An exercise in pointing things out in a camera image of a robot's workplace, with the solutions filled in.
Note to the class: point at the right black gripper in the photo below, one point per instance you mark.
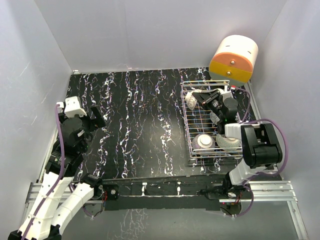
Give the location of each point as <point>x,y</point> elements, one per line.
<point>206,98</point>

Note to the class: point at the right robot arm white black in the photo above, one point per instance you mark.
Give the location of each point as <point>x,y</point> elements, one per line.
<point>260,145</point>

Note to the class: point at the red white patterned bowl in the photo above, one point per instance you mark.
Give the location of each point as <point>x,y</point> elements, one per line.
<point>214,118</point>

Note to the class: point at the purple striped bowl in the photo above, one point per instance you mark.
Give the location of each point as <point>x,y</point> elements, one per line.
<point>203,143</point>

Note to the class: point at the white orange patterned bowl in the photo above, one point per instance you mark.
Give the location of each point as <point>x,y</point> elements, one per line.
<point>190,100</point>

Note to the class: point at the green patterned white bowl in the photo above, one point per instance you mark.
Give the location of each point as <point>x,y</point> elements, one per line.
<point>227,144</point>

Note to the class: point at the white wire dish rack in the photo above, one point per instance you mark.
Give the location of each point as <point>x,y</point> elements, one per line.
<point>198,121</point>

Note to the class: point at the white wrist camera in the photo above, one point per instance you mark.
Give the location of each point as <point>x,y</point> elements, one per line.
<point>227,92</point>
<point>71,107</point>

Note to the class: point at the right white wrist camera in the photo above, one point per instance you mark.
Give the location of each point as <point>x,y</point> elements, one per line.
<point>227,92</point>

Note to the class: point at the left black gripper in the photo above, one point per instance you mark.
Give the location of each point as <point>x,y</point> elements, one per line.
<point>99,120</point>

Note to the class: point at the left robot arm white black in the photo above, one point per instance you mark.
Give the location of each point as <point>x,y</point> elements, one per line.
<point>48,218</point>

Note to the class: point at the cream orange yellow drawer cabinet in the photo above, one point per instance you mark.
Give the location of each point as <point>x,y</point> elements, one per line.
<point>234,60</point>

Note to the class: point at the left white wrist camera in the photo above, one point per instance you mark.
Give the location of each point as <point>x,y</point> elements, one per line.
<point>71,107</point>

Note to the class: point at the black front mounting bar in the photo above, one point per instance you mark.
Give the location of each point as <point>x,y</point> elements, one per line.
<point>169,193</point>

